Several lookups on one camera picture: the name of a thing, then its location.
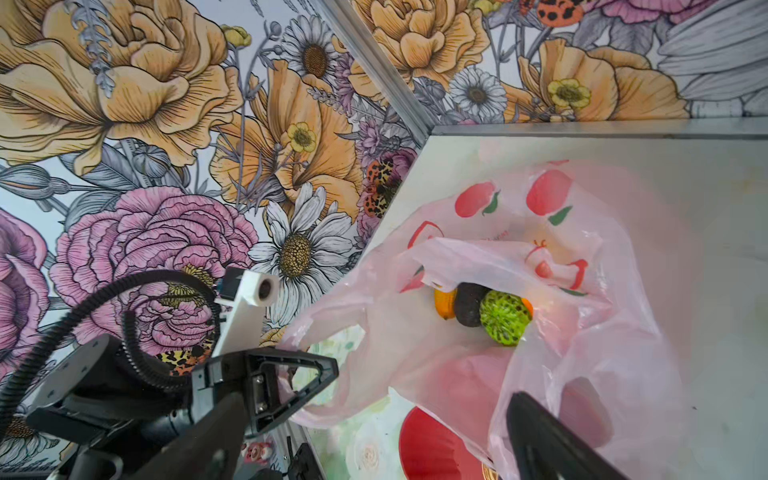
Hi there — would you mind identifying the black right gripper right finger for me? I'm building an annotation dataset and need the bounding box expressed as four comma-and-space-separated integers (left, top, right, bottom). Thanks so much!
506, 392, 624, 480

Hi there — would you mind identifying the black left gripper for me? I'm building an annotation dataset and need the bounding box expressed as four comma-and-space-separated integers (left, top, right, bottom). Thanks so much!
107, 349, 339, 479

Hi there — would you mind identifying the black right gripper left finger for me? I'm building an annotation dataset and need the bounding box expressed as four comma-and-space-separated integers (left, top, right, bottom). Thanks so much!
128, 393, 247, 480

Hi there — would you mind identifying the pink plastic bag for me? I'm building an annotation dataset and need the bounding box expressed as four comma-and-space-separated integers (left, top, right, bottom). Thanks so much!
282, 167, 686, 479

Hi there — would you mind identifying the green spiky round fruit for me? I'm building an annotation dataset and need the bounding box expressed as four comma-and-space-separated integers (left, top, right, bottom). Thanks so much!
479, 290, 534, 347

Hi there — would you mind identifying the dark avocado front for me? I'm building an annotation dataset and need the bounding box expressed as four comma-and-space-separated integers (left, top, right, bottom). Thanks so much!
453, 282, 490, 328

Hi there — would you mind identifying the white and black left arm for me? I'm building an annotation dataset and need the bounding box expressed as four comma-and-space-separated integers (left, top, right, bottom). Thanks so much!
24, 335, 339, 479

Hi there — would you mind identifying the red flower-shaped plate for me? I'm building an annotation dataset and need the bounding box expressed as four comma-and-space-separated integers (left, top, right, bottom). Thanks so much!
398, 407, 499, 480

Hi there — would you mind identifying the black corrugated left cable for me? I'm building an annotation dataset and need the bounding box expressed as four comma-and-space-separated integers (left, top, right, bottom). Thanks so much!
0, 269, 223, 439

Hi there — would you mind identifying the aluminium corner post left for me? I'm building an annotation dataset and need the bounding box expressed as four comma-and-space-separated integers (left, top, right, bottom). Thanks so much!
310, 0, 436, 147

